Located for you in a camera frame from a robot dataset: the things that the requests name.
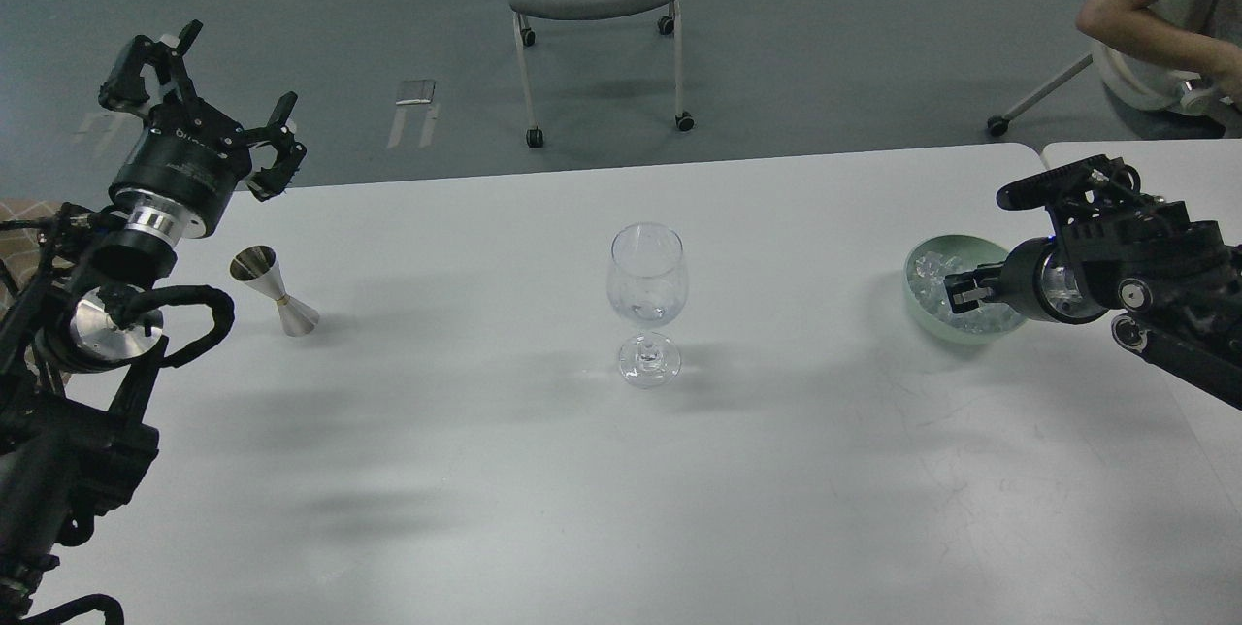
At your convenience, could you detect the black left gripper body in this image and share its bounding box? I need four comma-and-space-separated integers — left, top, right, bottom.
108, 106, 243, 239

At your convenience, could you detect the pile of clear ice cubes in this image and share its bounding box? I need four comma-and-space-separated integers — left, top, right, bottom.
905, 250, 1027, 335

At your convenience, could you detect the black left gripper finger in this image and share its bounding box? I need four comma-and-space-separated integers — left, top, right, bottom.
241, 91, 307, 203
98, 20, 205, 121

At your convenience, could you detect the white rolling chair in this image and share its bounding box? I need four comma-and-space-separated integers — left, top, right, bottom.
986, 0, 1233, 139

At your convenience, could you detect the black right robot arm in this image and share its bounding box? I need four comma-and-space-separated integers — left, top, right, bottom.
944, 153, 1241, 408

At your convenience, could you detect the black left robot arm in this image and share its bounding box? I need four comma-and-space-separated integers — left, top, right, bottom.
1, 20, 307, 624

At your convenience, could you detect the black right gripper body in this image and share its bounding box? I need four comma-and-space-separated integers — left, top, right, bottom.
999, 239, 1108, 326

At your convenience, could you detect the silver floor plate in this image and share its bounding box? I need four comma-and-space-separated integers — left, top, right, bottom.
394, 80, 438, 107

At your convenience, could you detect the beige checkered sofa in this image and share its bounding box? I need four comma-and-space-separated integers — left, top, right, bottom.
1, 199, 62, 292

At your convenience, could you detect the clear wine glass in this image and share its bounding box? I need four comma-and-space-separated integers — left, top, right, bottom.
606, 222, 689, 389

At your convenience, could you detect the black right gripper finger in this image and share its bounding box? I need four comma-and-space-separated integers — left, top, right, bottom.
949, 285, 1005, 313
944, 262, 1010, 296

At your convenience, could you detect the green bowl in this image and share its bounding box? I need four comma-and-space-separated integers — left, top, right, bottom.
903, 234, 1028, 345

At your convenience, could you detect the silver metal jigger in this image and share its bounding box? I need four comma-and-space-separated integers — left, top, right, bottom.
229, 245, 320, 337

